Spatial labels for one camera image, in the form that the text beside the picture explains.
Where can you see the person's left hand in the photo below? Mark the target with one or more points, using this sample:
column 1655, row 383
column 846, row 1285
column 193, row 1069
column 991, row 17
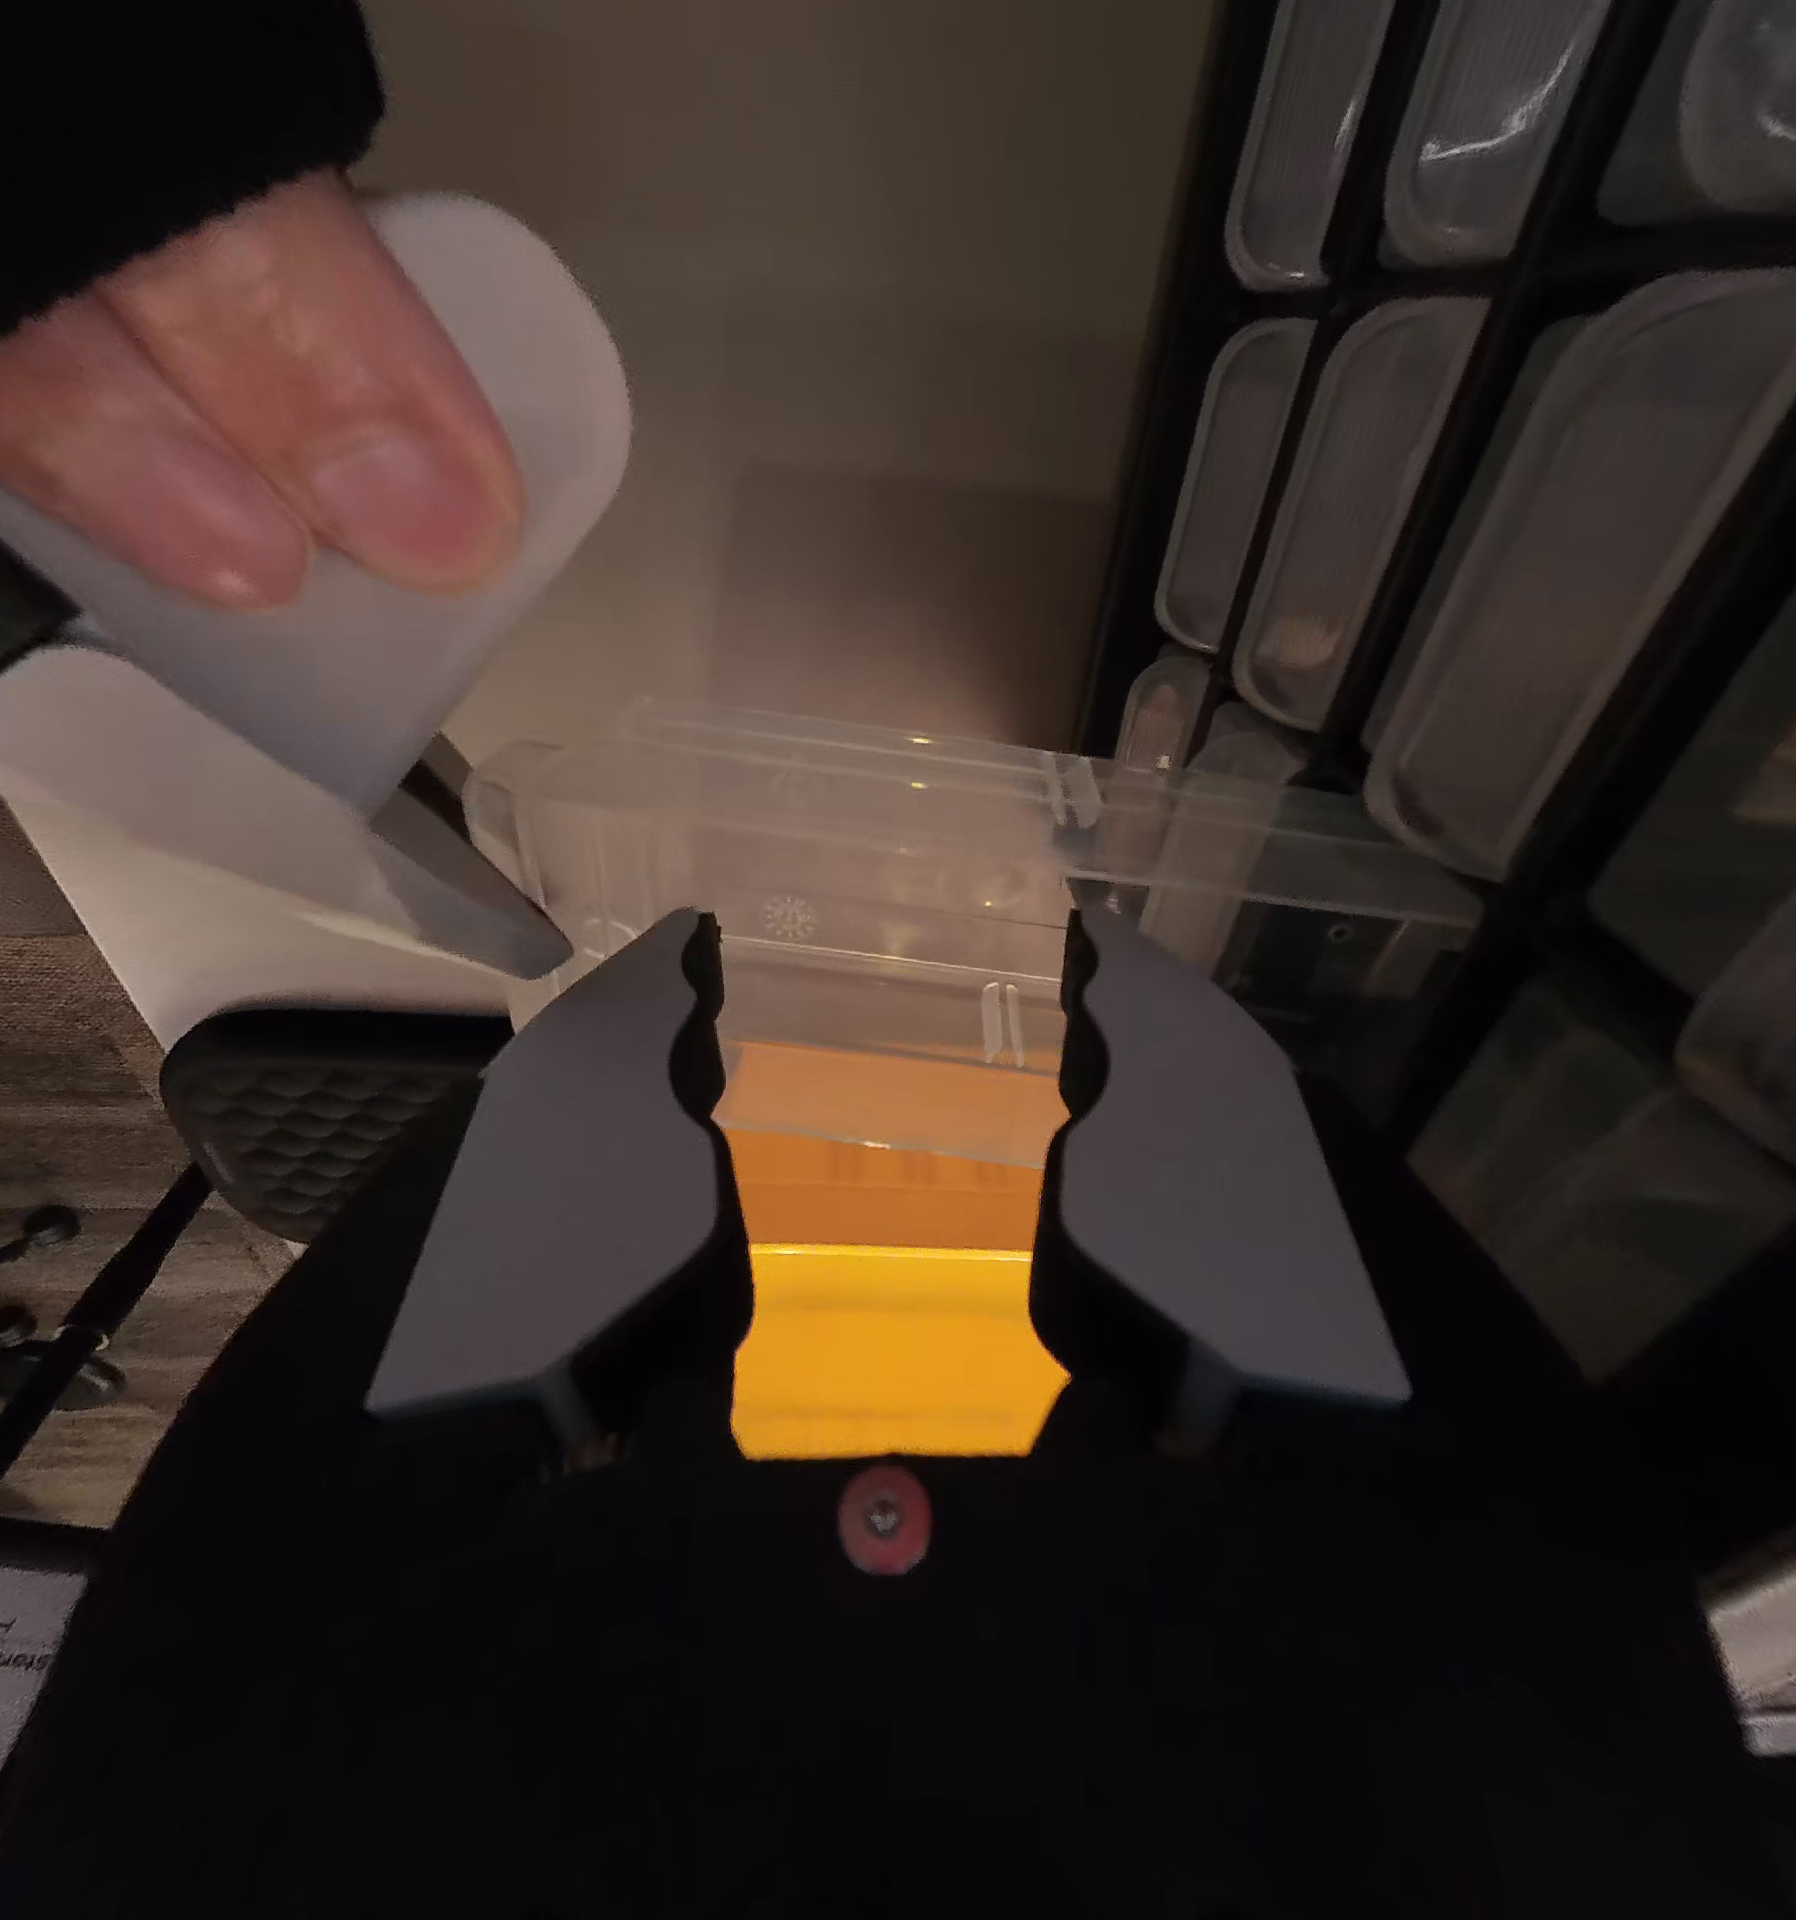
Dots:
column 211, row 391

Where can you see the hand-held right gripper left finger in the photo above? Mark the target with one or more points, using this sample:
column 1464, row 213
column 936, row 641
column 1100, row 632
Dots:
column 567, row 1232

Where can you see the black ribbed pad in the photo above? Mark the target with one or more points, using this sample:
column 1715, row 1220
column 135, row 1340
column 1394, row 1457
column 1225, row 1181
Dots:
column 314, row 1124

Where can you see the yellow plastic bin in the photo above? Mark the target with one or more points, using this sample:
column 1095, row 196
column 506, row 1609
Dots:
column 900, row 1352

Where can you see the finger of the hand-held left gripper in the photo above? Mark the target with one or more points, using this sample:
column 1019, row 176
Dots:
column 211, row 843

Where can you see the clear plastic drawer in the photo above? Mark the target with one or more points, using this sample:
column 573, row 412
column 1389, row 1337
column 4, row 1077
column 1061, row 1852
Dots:
column 900, row 857

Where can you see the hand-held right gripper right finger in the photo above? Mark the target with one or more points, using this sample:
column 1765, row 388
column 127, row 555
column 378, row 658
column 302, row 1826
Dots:
column 1216, row 1232

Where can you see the small metal nut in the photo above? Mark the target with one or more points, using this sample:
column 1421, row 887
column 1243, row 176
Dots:
column 790, row 917

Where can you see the black drawer cabinet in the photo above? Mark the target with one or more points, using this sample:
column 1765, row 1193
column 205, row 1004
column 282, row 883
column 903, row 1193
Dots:
column 1172, row 391

